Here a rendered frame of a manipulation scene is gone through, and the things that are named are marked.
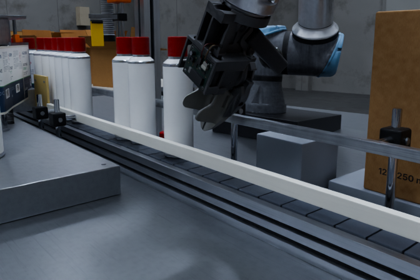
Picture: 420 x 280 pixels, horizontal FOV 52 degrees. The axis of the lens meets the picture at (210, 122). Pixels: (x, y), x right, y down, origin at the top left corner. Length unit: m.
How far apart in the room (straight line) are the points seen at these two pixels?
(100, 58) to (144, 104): 2.05
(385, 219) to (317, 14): 0.71
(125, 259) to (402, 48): 0.46
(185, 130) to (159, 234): 0.21
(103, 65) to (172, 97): 2.15
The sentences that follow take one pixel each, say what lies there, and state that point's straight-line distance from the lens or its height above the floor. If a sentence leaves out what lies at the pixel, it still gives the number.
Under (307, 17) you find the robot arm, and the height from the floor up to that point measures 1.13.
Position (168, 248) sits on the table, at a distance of 0.55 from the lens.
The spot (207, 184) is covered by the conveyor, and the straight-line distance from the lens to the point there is 0.62.
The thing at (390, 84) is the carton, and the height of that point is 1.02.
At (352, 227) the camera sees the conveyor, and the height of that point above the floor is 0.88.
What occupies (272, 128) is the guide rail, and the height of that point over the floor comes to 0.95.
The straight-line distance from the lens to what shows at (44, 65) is 1.27.
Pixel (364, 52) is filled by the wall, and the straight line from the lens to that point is 9.16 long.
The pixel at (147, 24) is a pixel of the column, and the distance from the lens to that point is 1.07.
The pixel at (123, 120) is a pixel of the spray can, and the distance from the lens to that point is 0.87.
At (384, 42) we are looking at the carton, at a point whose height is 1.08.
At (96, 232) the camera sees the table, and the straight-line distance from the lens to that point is 0.61.
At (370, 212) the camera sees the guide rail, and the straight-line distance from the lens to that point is 0.47.
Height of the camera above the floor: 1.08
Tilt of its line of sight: 11 degrees down
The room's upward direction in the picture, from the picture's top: straight up
